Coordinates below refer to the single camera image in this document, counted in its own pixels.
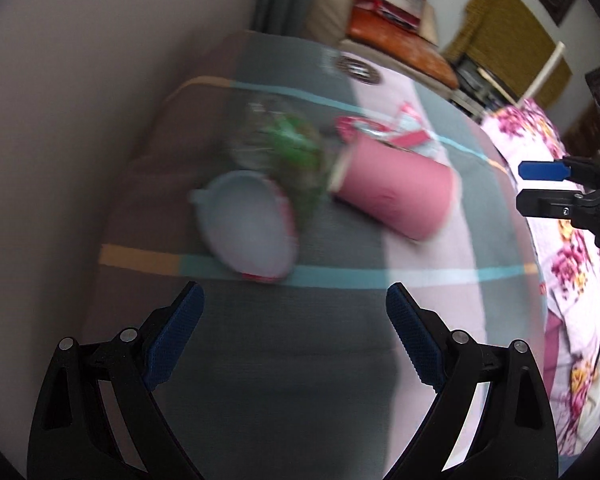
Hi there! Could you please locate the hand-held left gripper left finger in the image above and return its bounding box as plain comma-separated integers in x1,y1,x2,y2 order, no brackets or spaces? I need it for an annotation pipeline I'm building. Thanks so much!
27,281,206,480

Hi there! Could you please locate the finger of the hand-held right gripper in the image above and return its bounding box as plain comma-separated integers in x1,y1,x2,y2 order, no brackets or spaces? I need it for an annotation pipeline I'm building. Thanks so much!
515,188,588,222
518,160,571,182

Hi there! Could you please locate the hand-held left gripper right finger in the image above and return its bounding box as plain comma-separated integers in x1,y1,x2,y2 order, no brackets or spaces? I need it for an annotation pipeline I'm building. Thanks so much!
385,282,561,480

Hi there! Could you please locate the white lidded bowl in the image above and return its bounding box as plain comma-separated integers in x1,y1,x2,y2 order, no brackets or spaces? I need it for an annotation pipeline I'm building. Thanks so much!
187,170,297,284

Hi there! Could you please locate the pink paper cup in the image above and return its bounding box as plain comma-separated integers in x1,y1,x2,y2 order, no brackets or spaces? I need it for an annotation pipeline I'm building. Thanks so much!
327,139,455,242

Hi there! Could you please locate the floral blanket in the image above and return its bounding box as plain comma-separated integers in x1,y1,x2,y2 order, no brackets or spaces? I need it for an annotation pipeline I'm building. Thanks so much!
480,97,600,462

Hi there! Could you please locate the white rod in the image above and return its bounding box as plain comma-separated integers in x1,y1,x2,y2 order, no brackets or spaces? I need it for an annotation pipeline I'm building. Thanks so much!
522,41,567,107

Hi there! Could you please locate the dark metal rack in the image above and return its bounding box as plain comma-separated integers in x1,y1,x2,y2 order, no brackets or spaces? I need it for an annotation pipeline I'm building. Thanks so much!
451,55,512,113

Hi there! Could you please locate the striped tablecloth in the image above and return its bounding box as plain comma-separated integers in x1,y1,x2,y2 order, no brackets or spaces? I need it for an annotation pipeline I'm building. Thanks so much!
80,30,552,480

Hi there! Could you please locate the pink white wrapper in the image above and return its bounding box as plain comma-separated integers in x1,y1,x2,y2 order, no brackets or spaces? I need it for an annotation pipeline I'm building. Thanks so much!
335,102,444,162

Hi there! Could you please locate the yellow woven chair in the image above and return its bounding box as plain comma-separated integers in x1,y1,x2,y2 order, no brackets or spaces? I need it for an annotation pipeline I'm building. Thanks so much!
442,0,574,109

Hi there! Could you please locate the orange seat cushion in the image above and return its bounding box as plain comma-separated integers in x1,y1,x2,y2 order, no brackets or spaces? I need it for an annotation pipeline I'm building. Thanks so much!
346,7,460,89

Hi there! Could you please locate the clear green plastic wrapper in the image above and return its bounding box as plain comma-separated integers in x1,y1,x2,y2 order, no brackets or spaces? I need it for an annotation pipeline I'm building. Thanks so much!
230,97,332,232

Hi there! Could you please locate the cream sofa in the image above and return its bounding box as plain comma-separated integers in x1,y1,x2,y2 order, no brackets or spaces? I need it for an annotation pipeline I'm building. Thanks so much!
307,0,441,52

